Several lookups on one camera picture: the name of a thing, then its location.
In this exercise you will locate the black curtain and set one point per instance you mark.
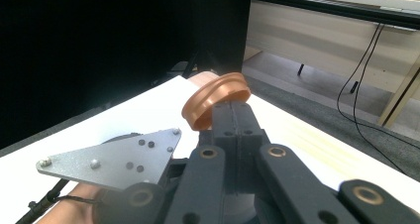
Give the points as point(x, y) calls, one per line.
point(92, 52)

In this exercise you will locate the black tripod stand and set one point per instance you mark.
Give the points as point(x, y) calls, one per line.
point(190, 65)

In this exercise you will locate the orange tape roll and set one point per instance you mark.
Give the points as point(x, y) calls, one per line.
point(211, 96)

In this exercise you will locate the light wooden desk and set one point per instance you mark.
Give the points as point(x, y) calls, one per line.
point(323, 42)

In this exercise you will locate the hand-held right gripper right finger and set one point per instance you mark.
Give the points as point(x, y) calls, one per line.
point(248, 128)

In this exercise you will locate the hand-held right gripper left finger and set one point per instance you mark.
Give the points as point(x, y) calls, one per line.
point(224, 125)

